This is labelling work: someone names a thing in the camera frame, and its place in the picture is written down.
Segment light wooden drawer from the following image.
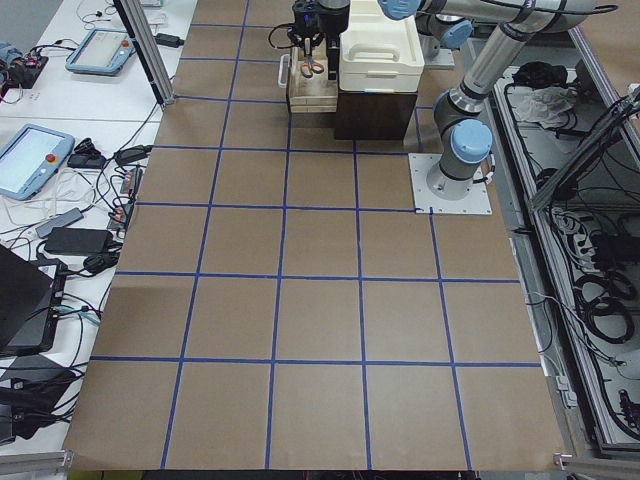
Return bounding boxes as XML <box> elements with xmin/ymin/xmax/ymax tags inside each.
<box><xmin>286</xmin><ymin>44</ymin><xmax>338</xmax><ymax>114</ymax></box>

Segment grey usb hub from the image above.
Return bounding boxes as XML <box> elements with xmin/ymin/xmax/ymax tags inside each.
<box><xmin>35</xmin><ymin>208</ymin><xmax>84</xmax><ymax>239</ymax></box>

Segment black power brick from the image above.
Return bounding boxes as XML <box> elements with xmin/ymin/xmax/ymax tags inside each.
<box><xmin>44</xmin><ymin>227</ymin><xmax>113</xmax><ymax>256</ymax></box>

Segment dark brown drawer cabinet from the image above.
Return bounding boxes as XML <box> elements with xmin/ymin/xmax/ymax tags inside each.
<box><xmin>334</xmin><ymin>90</ymin><xmax>418</xmax><ymax>140</ymax></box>

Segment white plastic tray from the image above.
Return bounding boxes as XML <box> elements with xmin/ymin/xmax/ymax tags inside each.
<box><xmin>338</xmin><ymin>1</ymin><xmax>424</xmax><ymax>93</ymax></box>

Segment near blue teach pendant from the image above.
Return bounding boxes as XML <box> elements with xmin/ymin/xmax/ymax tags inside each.
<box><xmin>1</xmin><ymin>124</ymin><xmax>75</xmax><ymax>201</ymax></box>

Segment black laptop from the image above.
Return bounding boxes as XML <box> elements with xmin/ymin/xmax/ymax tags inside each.
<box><xmin>1</xmin><ymin>247</ymin><xmax>66</xmax><ymax>357</ymax></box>

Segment aluminium frame post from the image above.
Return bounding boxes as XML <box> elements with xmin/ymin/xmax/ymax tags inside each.
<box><xmin>113</xmin><ymin>0</ymin><xmax>174</xmax><ymax>108</ymax></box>

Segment coiled black cables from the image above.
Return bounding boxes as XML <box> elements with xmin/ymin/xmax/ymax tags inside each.
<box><xmin>569</xmin><ymin>272</ymin><xmax>639</xmax><ymax>346</ymax></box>

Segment far blue teach pendant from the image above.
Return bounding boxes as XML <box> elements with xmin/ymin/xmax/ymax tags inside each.
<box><xmin>65</xmin><ymin>28</ymin><xmax>134</xmax><ymax>77</ymax></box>

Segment blue teach pendant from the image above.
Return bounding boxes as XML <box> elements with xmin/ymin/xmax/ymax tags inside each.
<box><xmin>65</xmin><ymin>28</ymin><xmax>134</xmax><ymax>77</ymax></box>
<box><xmin>1</xmin><ymin>124</ymin><xmax>75</xmax><ymax>201</ymax></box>

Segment right aluminium frame bar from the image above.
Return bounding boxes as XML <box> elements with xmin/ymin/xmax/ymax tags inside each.
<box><xmin>528</xmin><ymin>88</ymin><xmax>639</xmax><ymax>212</ymax></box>

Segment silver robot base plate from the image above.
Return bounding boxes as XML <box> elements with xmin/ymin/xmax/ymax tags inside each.
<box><xmin>408</xmin><ymin>153</ymin><xmax>492</xmax><ymax>215</ymax></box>

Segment grey orange scissors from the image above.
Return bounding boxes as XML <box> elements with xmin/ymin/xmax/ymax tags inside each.
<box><xmin>300</xmin><ymin>38</ymin><xmax>324</xmax><ymax>79</ymax></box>

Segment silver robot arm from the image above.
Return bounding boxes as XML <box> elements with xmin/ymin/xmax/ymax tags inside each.
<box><xmin>285</xmin><ymin>1</ymin><xmax>473</xmax><ymax>54</ymax></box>
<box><xmin>374</xmin><ymin>1</ymin><xmax>618</xmax><ymax>184</ymax></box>

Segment black power adapter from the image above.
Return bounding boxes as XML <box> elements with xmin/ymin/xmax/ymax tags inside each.
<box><xmin>154</xmin><ymin>33</ymin><xmax>184</xmax><ymax>48</ymax></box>

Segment crumpled white cloth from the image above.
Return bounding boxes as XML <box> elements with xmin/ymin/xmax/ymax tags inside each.
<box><xmin>513</xmin><ymin>86</ymin><xmax>577</xmax><ymax>129</ymax></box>

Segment white drawer handle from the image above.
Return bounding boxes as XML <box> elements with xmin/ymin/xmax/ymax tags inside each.
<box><xmin>277</xmin><ymin>53</ymin><xmax>291</xmax><ymax>89</ymax></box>

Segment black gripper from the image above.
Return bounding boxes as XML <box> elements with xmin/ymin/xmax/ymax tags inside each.
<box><xmin>287</xmin><ymin>1</ymin><xmax>324</xmax><ymax>56</ymax></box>
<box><xmin>319</xmin><ymin>0</ymin><xmax>350</xmax><ymax>80</ymax></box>

